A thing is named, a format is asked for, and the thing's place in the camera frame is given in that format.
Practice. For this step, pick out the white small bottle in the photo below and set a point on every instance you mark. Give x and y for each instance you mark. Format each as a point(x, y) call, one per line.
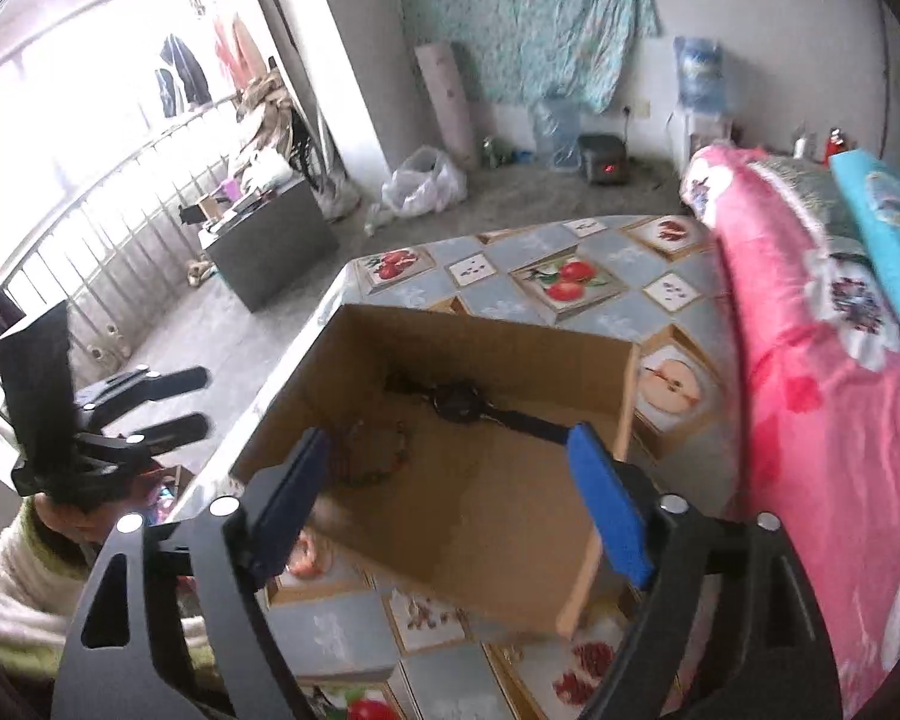
point(801, 146)

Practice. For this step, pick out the pink hanging garment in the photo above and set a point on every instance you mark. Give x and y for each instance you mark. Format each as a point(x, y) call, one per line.
point(236, 49)

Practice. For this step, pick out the blue water bottle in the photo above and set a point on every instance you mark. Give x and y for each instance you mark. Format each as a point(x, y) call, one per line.
point(699, 75)

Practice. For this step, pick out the beige cloth pile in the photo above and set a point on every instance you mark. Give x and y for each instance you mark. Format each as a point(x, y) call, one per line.
point(266, 120)

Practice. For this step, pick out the white water dispenser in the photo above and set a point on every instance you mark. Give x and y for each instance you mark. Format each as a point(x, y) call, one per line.
point(701, 135)

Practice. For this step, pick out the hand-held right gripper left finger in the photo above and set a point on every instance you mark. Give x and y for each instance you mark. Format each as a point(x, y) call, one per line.
point(285, 510)

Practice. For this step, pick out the white plastic bag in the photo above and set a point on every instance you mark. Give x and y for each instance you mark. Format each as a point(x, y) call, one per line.
point(420, 184)

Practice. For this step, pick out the teal floral cloth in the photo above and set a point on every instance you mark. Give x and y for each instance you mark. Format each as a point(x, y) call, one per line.
point(532, 15)

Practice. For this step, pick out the person's left hand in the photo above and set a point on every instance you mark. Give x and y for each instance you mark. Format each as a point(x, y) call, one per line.
point(71, 523)

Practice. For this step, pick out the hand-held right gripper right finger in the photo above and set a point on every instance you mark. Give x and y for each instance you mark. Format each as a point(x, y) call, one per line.
point(607, 510)

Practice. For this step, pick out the person's left forearm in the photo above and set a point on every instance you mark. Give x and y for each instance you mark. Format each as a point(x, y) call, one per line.
point(7, 592)

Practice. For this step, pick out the red small bottle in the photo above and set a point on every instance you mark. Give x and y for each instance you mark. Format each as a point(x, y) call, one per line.
point(835, 145)

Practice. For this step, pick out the grey cabinet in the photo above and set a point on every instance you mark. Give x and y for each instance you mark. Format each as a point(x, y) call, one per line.
point(270, 247)

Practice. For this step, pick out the black electric heater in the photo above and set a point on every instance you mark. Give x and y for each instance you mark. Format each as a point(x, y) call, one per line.
point(606, 161)

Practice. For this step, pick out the brown cardboard box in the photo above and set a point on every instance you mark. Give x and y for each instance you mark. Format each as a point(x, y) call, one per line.
point(480, 525)

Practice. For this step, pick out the green glass jar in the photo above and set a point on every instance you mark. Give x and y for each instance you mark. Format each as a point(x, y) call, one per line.
point(493, 152)

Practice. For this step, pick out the black wristwatch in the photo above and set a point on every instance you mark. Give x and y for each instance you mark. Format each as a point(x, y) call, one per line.
point(457, 401)

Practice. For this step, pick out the metal railing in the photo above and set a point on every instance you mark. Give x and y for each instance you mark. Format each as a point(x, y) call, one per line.
point(120, 240)

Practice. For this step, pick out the blue printed pillow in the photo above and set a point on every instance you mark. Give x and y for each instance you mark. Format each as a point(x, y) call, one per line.
point(892, 240)

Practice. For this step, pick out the white wall socket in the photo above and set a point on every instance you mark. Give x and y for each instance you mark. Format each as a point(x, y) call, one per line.
point(634, 109)

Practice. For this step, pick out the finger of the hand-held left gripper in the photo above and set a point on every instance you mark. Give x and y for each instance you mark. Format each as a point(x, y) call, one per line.
point(176, 431)
point(165, 381)

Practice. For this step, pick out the grey lace pillow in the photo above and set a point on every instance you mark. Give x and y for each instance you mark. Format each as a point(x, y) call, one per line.
point(802, 187)

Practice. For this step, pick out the pink floral blanket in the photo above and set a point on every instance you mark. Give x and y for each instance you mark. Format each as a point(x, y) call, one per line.
point(795, 405)

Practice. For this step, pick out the dark hanging jacket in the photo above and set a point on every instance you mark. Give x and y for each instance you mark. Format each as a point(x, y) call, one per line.
point(184, 75)

